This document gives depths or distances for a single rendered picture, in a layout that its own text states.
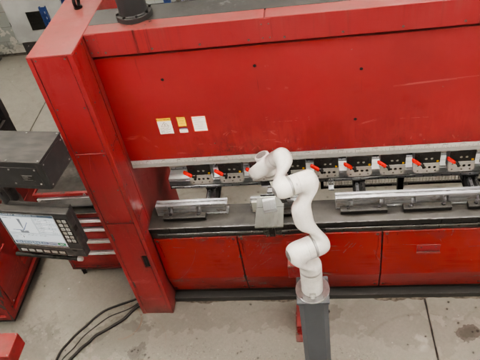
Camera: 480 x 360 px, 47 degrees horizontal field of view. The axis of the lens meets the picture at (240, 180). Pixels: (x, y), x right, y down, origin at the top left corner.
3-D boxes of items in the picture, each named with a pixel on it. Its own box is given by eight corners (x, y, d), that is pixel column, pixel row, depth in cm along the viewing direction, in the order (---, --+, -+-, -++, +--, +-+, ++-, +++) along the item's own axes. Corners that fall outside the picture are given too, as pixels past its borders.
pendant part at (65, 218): (19, 251, 325) (-8, 210, 301) (28, 236, 334) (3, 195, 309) (87, 257, 314) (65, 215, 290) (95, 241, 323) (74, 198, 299)
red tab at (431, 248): (416, 253, 369) (417, 247, 364) (416, 251, 370) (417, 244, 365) (440, 253, 366) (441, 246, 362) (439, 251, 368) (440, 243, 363)
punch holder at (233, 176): (221, 183, 354) (216, 164, 343) (222, 174, 360) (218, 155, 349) (243, 182, 352) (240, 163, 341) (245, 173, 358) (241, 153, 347)
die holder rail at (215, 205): (158, 216, 383) (154, 206, 377) (159, 210, 387) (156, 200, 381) (228, 213, 376) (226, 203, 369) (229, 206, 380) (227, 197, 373)
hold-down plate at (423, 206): (403, 212, 354) (403, 208, 352) (402, 206, 358) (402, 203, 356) (451, 210, 350) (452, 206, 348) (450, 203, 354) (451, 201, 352)
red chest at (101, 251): (77, 279, 465) (31, 196, 398) (93, 234, 502) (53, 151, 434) (133, 278, 458) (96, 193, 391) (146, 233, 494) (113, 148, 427)
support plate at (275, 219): (254, 228, 347) (254, 227, 346) (256, 198, 366) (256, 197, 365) (283, 227, 344) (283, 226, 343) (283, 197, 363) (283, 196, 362)
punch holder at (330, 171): (314, 178, 345) (313, 158, 334) (314, 169, 351) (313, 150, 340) (338, 177, 343) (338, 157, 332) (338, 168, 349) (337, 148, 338)
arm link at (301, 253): (326, 273, 290) (324, 243, 274) (294, 286, 287) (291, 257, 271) (316, 257, 299) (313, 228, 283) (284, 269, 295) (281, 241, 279)
